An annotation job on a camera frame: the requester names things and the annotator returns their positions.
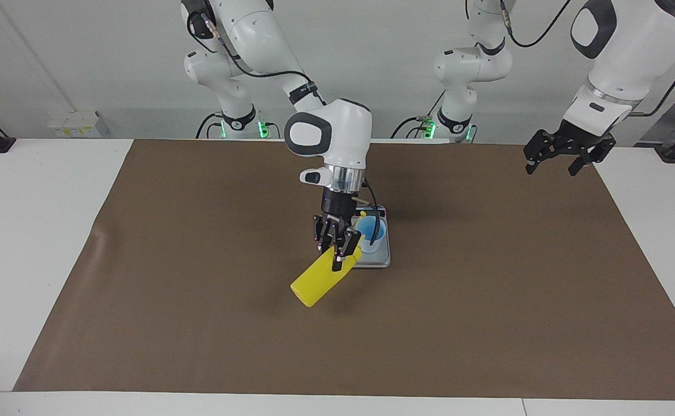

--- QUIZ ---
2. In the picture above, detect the brown paper table mat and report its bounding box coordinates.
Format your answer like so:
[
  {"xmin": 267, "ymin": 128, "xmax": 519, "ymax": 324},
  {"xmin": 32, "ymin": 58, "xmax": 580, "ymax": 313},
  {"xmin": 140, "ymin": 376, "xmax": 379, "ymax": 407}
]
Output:
[{"xmin": 13, "ymin": 139, "xmax": 675, "ymax": 400}]

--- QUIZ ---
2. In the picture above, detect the silver digital kitchen scale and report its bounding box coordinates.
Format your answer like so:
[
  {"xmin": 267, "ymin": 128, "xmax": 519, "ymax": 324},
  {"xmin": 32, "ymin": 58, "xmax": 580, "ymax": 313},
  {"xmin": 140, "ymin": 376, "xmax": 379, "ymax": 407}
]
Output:
[{"xmin": 343, "ymin": 205, "xmax": 391, "ymax": 269}]

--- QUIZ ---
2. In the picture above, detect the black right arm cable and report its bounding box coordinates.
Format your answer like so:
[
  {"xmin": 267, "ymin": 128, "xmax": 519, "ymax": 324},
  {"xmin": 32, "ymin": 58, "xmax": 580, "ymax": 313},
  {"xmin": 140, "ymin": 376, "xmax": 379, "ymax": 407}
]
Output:
[{"xmin": 187, "ymin": 10, "xmax": 385, "ymax": 243}]

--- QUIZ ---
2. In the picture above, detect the light blue plastic cup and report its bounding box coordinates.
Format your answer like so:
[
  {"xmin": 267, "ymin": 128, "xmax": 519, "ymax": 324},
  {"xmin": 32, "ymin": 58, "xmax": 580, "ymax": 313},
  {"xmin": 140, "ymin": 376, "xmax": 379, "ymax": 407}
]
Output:
[{"xmin": 353, "ymin": 217, "xmax": 386, "ymax": 254}]

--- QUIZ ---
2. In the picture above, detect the yellow squeeze bottle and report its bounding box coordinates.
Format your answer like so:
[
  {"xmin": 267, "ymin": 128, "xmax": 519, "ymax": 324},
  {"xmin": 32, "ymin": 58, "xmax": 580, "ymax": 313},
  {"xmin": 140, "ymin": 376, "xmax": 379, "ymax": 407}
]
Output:
[{"xmin": 290, "ymin": 211, "xmax": 368, "ymax": 308}]

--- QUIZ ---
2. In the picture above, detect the white wall socket box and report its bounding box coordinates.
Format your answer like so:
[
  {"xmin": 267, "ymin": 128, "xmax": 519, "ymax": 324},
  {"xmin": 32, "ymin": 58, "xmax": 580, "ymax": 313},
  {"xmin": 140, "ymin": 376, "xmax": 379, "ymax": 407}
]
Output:
[{"xmin": 47, "ymin": 111, "xmax": 102, "ymax": 138}]

